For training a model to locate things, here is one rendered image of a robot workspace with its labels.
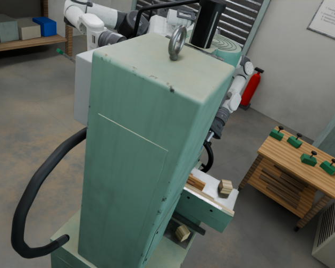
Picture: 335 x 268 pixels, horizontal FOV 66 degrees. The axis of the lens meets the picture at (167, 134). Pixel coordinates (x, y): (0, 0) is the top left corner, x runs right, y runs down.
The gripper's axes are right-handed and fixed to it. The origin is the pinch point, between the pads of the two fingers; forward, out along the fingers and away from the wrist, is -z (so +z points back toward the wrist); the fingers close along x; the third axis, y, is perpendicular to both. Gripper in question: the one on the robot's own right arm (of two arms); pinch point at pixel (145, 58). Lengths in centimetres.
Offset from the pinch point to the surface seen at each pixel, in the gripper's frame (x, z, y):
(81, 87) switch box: -40.4, -9.0, 20.8
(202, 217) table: 19, -45, 44
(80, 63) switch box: -43.7, -8.4, 16.7
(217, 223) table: 18, -51, 43
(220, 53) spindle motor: -22.1, -28.5, -4.2
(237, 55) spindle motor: -18.3, -32.1, -6.9
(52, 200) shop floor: 85, 52, 103
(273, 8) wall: 237, -12, -183
